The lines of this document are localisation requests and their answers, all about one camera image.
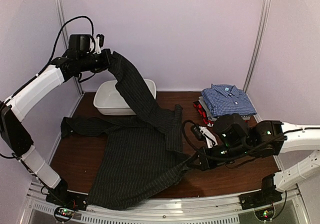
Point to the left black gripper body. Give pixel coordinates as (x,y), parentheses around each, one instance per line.
(98,65)

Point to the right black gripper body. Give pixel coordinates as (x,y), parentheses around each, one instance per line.
(209,163)

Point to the black pinstriped long sleeve shirt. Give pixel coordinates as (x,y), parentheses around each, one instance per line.
(144,153)

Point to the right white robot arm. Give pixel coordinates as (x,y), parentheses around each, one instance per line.
(231,139)

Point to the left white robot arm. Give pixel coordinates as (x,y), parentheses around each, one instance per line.
(85,53)

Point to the white plastic tub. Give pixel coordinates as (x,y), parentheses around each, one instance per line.
(109,102)

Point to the red black folded shirt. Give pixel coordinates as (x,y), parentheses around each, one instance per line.
(207,122)

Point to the grey folded shirt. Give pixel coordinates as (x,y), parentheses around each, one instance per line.
(208,113)

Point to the blue checked folded shirt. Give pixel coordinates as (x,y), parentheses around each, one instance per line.
(225,99)

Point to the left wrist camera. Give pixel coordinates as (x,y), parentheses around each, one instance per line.
(96,44)

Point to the front aluminium rail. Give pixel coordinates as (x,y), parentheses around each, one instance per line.
(223,209)

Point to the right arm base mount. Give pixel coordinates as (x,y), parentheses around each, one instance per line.
(263,201)

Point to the left aluminium frame post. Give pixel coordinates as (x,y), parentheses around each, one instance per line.
(65,37)

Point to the aluminium frame post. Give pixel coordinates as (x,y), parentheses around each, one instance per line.
(65,37)
(264,15)

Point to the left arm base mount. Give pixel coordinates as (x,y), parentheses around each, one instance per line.
(67,202)

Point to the right aluminium frame post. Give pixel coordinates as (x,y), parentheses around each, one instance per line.
(264,15)

